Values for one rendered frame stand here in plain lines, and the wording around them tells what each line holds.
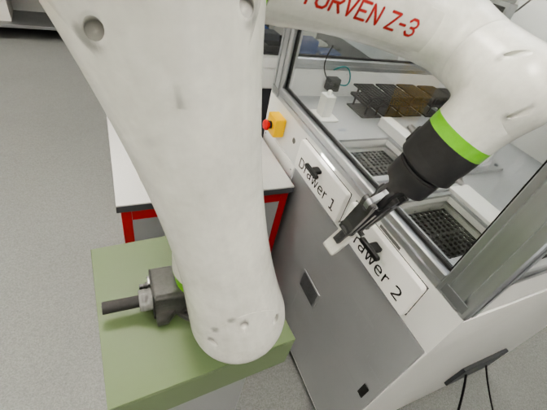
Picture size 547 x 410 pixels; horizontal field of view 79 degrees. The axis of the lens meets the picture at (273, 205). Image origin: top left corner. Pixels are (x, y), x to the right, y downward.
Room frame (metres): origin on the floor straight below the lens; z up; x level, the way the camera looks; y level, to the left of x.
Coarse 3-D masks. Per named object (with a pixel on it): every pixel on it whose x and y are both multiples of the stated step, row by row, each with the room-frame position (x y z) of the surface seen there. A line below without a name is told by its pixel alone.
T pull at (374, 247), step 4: (360, 240) 0.61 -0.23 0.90; (364, 240) 0.60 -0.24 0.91; (364, 244) 0.60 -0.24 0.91; (368, 244) 0.59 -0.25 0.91; (372, 244) 0.60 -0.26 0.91; (376, 244) 0.60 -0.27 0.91; (368, 248) 0.58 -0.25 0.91; (372, 248) 0.58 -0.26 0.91; (376, 248) 0.59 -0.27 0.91; (380, 248) 0.59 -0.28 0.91; (368, 252) 0.58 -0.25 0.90; (372, 252) 0.57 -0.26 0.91; (376, 252) 0.58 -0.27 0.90; (372, 256) 0.57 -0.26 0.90; (376, 256) 0.56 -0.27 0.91; (376, 260) 0.55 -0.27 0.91
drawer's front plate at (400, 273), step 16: (352, 208) 0.71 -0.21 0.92; (352, 240) 0.67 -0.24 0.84; (368, 240) 0.63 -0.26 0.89; (384, 240) 0.61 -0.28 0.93; (384, 256) 0.58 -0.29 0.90; (400, 256) 0.56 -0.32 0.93; (384, 272) 0.56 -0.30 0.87; (400, 272) 0.53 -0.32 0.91; (384, 288) 0.54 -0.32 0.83; (400, 288) 0.51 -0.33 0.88; (416, 288) 0.49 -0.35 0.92; (400, 304) 0.49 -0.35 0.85
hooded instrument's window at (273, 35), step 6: (270, 30) 1.64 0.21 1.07; (276, 30) 1.65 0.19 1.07; (282, 30) 1.67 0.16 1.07; (264, 36) 1.62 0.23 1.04; (270, 36) 1.64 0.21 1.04; (276, 36) 1.65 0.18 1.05; (264, 42) 1.62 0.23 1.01; (270, 42) 1.64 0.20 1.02; (276, 42) 1.66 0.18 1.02; (264, 48) 1.63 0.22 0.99; (270, 48) 1.64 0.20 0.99; (276, 48) 1.66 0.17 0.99; (264, 54) 1.63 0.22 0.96; (270, 54) 1.65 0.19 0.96; (276, 54) 1.66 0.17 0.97
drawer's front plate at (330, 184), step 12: (300, 144) 0.99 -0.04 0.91; (300, 156) 0.97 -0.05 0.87; (312, 156) 0.92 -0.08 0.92; (300, 168) 0.95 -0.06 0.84; (324, 168) 0.86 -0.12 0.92; (324, 180) 0.84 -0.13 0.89; (336, 180) 0.81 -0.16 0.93; (336, 192) 0.78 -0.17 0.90; (348, 192) 0.76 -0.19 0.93; (324, 204) 0.81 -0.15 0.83; (336, 204) 0.77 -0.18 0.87; (336, 216) 0.75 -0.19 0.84
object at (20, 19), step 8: (16, 16) 3.43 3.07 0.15; (24, 16) 3.48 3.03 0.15; (32, 16) 3.54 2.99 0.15; (40, 16) 3.60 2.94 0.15; (48, 16) 3.66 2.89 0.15; (0, 24) 3.14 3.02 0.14; (8, 24) 3.18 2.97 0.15; (16, 24) 3.22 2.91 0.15; (24, 24) 3.27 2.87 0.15; (32, 24) 3.32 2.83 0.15; (40, 24) 3.37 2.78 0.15; (48, 24) 3.43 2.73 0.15
